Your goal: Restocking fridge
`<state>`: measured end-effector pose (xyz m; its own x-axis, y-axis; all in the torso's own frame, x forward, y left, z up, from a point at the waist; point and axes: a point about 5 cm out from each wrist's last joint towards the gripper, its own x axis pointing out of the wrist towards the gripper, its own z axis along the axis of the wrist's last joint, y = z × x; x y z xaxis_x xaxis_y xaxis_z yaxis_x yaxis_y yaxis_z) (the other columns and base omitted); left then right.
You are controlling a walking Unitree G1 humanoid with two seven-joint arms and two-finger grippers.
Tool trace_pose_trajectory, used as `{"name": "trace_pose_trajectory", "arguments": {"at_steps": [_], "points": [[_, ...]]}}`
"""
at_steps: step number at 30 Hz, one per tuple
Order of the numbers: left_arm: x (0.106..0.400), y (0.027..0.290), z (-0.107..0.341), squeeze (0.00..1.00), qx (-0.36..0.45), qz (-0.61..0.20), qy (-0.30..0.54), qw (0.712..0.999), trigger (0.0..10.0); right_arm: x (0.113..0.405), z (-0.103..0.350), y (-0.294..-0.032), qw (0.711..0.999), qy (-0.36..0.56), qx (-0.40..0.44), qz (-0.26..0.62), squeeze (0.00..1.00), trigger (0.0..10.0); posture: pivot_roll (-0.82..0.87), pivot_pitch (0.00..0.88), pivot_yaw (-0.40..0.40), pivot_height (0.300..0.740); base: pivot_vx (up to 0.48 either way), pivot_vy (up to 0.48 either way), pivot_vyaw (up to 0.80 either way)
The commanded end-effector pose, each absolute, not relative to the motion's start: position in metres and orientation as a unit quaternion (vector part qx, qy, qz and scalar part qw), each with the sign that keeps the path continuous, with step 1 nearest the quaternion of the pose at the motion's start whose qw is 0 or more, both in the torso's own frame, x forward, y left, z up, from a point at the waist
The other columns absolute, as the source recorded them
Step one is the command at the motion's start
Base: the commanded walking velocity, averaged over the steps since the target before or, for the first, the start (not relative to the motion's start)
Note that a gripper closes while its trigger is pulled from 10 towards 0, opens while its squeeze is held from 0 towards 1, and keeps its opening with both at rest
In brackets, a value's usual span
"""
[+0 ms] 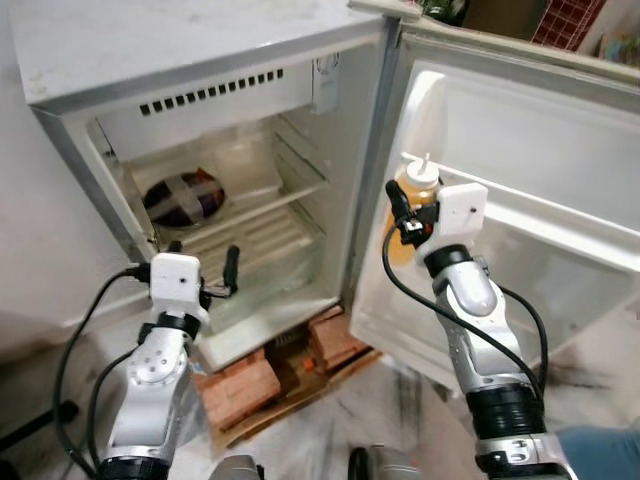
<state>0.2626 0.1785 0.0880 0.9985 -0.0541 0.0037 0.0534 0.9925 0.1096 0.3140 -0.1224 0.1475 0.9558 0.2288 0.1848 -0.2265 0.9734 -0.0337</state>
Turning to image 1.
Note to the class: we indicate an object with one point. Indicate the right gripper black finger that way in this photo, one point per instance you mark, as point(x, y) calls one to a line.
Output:
point(398, 200)

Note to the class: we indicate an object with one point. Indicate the yellow squeeze bottle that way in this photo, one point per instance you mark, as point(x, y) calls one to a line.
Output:
point(420, 185)

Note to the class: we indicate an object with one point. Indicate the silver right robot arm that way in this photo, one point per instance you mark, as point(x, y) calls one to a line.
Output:
point(470, 290)

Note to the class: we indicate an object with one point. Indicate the white slatted fridge shelf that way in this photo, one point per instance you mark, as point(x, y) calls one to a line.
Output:
point(250, 240)

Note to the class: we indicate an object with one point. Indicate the clear glass fridge shelf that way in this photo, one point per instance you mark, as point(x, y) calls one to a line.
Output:
point(260, 170)

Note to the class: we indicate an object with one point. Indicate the silver mini fridge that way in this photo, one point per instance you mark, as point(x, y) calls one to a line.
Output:
point(150, 40)

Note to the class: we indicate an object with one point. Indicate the clear crisper tray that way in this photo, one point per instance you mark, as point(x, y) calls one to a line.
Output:
point(290, 290)

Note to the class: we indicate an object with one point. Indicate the orange clay brick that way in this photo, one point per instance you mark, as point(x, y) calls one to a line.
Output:
point(238, 390)
point(338, 340)

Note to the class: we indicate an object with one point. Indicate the wooden pallet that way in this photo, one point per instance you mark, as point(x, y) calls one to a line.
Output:
point(300, 400)

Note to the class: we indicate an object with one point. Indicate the red lattice panel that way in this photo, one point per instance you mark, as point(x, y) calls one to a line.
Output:
point(570, 20)

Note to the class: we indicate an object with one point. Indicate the person's blue jeans leg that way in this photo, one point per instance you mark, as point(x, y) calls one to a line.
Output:
point(600, 458)

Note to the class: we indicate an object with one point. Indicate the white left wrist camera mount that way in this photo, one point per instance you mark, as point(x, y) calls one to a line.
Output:
point(175, 285)

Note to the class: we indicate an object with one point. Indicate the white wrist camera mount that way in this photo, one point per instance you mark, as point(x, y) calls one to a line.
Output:
point(175, 285)
point(462, 212)

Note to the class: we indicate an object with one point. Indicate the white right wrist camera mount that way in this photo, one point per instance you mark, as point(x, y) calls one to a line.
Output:
point(462, 212)

